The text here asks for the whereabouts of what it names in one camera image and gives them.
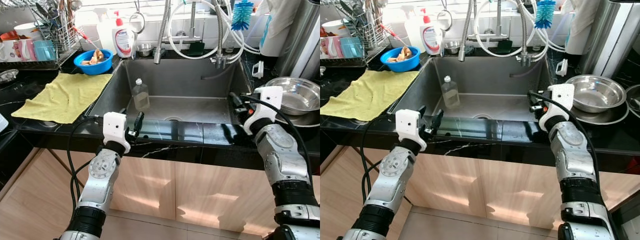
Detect blue bottle brush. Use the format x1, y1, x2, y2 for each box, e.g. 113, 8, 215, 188
534, 0, 557, 29
231, 0, 255, 32

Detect white spray bottle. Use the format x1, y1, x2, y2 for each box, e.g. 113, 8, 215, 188
401, 5, 424, 48
94, 7, 117, 51

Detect clear plastic bottle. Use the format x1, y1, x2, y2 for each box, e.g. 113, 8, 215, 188
441, 75, 461, 110
132, 78, 151, 112

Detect red and white handled brush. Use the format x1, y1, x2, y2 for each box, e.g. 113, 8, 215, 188
72, 25, 103, 51
381, 22, 411, 48

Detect chrome tap bar with pipe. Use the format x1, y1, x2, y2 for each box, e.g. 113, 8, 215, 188
162, 0, 205, 46
470, 0, 512, 45

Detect shallow steel plate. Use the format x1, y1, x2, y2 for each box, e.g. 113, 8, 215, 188
625, 83, 640, 114

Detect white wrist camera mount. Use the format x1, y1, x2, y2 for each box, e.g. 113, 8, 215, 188
395, 108, 428, 152
243, 85, 285, 136
538, 83, 576, 133
102, 111, 132, 154

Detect light wooden cabinet door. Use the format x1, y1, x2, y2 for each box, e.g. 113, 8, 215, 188
477, 156, 640, 236
50, 150, 177, 221
360, 149, 481, 221
0, 147, 81, 240
174, 159, 281, 238
320, 145, 381, 240

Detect curved chrome tap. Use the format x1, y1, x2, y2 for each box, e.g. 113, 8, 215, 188
205, 0, 235, 69
510, 0, 541, 67

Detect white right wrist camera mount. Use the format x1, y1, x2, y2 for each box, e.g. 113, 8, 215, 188
243, 85, 285, 136
538, 83, 576, 133

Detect tall stainless steel appliance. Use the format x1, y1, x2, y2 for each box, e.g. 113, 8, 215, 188
580, 0, 640, 77
272, 0, 321, 80

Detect round stainless steel tray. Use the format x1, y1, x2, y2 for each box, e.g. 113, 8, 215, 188
280, 107, 321, 129
572, 102, 631, 126

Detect white hanging towel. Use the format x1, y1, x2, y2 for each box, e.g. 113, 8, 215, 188
565, 0, 606, 55
259, 0, 301, 57

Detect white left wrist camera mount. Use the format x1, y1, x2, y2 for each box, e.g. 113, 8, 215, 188
395, 108, 428, 152
102, 111, 132, 154

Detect stainless steel sink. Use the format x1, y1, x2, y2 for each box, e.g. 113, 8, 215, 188
89, 56, 253, 125
395, 53, 551, 122

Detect flexible metal faucet hose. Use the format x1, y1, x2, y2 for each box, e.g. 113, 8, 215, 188
153, 0, 172, 65
459, 0, 477, 62

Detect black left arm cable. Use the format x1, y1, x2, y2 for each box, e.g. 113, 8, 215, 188
66, 116, 107, 213
359, 114, 399, 207

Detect blue translucent cup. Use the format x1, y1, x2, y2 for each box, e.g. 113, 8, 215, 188
33, 40, 58, 62
341, 37, 365, 59

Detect stainless steel bowl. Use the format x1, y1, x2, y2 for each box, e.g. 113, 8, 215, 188
565, 74, 627, 114
264, 77, 321, 117

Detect yellow-green towel cloth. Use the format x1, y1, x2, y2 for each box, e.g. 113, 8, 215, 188
320, 69, 421, 122
11, 72, 114, 125

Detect pink plastic cup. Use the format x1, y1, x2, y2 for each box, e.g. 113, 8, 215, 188
327, 36, 345, 59
17, 39, 37, 62

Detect brown vegetable peels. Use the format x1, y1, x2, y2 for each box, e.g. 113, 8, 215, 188
80, 49, 107, 66
387, 46, 413, 63

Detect metal wire dish rack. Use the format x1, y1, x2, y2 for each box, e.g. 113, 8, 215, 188
0, 0, 83, 68
320, 0, 396, 67

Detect white red-capped dish soap bottle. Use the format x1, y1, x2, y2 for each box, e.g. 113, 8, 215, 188
111, 11, 137, 59
419, 7, 445, 57

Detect white ceramic bowl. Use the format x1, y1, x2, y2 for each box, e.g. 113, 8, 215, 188
322, 19, 351, 38
13, 22, 45, 42

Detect blue plastic bowl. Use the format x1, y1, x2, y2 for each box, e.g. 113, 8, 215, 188
380, 45, 422, 73
73, 48, 115, 76

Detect white water hose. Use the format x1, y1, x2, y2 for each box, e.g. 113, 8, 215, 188
166, 0, 261, 61
472, 0, 567, 58

